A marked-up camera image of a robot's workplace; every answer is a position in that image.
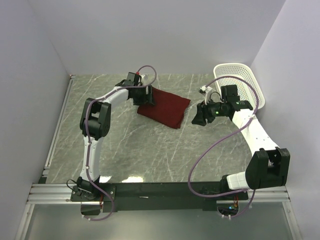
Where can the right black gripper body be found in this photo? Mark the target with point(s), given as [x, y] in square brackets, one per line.
[212, 110]

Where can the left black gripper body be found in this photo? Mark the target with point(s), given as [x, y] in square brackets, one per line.
[140, 96]

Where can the dark red polo shirt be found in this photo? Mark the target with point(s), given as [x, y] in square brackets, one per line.
[168, 110]

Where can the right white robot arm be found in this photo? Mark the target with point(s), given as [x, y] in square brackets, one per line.
[269, 164]

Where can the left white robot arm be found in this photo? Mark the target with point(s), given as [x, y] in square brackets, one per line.
[95, 123]

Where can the white perforated plastic basket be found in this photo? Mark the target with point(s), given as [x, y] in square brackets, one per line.
[245, 73]

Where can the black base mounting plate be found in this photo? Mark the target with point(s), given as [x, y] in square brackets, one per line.
[142, 196]

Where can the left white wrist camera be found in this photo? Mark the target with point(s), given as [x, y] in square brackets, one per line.
[143, 76]

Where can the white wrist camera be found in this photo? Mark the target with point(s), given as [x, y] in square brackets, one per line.
[143, 76]
[206, 91]

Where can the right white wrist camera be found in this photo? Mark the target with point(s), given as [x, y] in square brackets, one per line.
[206, 91]

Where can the aluminium frame rail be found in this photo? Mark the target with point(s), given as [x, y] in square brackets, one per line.
[55, 194]

